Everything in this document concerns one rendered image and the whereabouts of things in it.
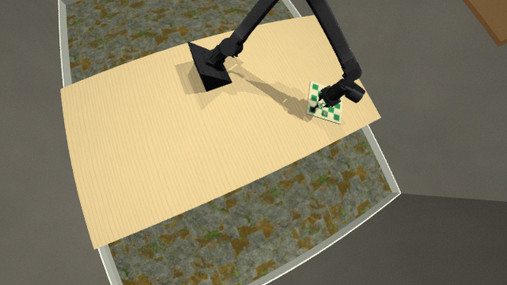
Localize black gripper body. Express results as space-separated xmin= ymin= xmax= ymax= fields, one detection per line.
xmin=320 ymin=85 xmax=341 ymax=108

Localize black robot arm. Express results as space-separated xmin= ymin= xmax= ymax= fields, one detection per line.
xmin=201 ymin=0 xmax=365 ymax=103

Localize green and cream chessboard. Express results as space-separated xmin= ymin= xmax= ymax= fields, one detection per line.
xmin=306 ymin=81 xmax=343 ymax=124

